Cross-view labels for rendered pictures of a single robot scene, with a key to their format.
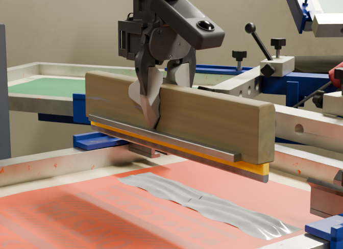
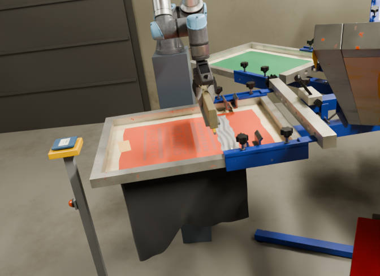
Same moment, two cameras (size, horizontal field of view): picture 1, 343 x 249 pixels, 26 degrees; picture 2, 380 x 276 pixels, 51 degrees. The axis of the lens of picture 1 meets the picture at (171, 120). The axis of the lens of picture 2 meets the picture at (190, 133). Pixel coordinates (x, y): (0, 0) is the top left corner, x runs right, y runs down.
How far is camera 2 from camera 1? 0.94 m
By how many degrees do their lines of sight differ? 36
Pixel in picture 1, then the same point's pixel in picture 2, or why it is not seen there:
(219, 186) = (240, 125)
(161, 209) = (207, 134)
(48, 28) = (289, 9)
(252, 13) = not seen: outside the picture
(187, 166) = (241, 113)
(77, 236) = (172, 141)
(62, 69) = (259, 46)
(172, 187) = (222, 124)
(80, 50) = (307, 19)
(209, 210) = (220, 137)
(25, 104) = (220, 72)
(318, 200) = not seen: hidden behind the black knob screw
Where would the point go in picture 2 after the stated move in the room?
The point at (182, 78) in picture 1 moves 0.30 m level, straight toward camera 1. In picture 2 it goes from (211, 90) to (168, 119)
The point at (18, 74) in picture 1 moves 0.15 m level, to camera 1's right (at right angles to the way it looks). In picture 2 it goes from (238, 50) to (258, 50)
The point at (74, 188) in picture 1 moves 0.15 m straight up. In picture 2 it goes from (193, 120) to (189, 89)
